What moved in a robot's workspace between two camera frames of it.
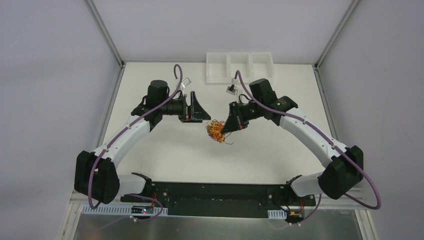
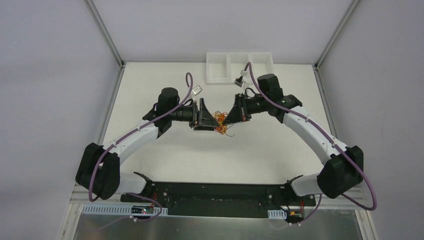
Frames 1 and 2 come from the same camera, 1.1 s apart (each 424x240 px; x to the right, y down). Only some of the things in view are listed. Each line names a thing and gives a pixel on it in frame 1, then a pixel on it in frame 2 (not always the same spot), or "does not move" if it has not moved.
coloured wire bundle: [214, 128] → [222, 127]
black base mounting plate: [228, 200] does not move
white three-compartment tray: [221, 67] does not move
